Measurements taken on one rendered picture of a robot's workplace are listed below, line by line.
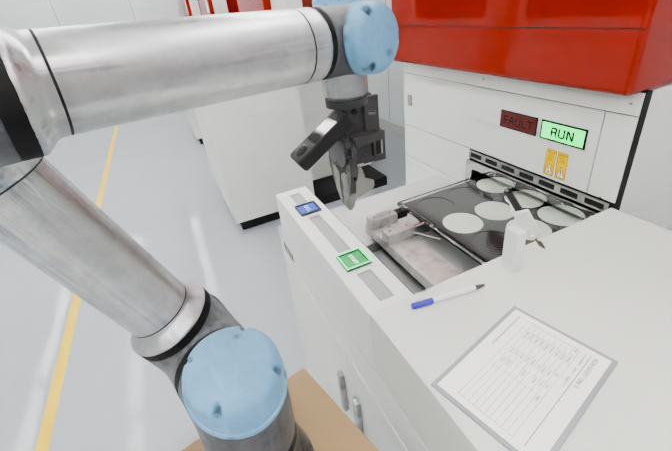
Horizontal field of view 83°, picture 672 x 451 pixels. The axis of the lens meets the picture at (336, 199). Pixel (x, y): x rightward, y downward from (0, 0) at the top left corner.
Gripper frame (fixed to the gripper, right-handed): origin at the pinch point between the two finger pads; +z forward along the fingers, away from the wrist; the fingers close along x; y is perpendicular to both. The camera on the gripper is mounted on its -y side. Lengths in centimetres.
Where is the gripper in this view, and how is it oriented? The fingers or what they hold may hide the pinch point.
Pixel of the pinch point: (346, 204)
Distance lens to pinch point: 71.7
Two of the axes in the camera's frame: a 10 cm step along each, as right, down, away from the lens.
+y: 9.0, -2.9, 3.3
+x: -4.2, -3.8, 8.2
